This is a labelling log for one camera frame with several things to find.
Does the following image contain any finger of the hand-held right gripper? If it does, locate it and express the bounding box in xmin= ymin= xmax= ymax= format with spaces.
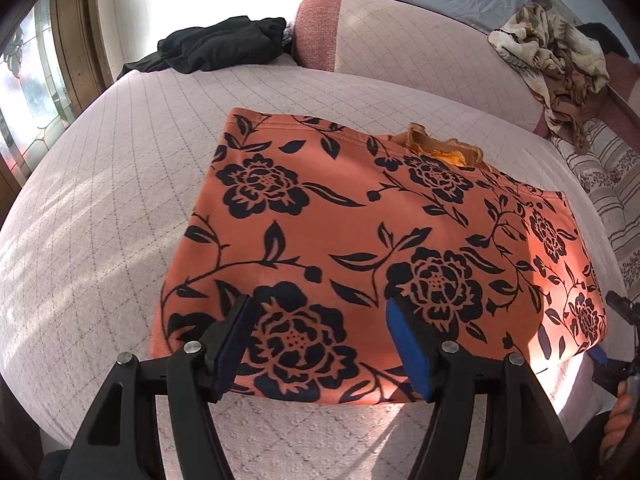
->
xmin=587 ymin=290 xmax=640 ymax=367

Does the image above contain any pink quilted bolster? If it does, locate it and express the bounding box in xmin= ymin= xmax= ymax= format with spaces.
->
xmin=292 ymin=0 xmax=551 ymax=136

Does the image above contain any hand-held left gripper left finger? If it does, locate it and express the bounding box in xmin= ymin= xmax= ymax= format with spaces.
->
xmin=60 ymin=294 xmax=256 ymax=480

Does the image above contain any brown floral blanket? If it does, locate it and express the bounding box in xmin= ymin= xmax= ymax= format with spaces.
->
xmin=489 ymin=2 xmax=611 ymax=151

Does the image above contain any orange floral shirt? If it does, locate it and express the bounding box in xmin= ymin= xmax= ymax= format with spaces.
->
xmin=150 ymin=107 xmax=608 ymax=406

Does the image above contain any person's right hand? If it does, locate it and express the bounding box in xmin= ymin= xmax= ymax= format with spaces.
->
xmin=599 ymin=379 xmax=640 ymax=467

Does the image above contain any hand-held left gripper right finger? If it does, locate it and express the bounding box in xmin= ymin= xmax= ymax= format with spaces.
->
xmin=385 ymin=299 xmax=583 ymax=480

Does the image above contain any stained glass window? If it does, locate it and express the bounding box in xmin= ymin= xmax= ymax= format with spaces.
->
xmin=0 ymin=0 xmax=81 ymax=171

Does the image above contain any wooden window frame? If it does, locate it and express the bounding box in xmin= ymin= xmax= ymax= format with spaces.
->
xmin=50 ymin=0 xmax=113 ymax=111

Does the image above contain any pink quilted bed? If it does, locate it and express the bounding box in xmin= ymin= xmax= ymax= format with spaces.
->
xmin=0 ymin=62 xmax=608 ymax=480

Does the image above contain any striped floral cushion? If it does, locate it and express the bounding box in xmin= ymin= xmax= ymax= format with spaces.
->
xmin=550 ymin=120 xmax=640 ymax=291

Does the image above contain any black cloth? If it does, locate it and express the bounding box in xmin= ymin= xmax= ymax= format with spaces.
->
xmin=117 ymin=16 xmax=287 ymax=81

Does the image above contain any black garment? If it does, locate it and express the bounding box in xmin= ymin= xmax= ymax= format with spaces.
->
xmin=580 ymin=22 xmax=632 ymax=58

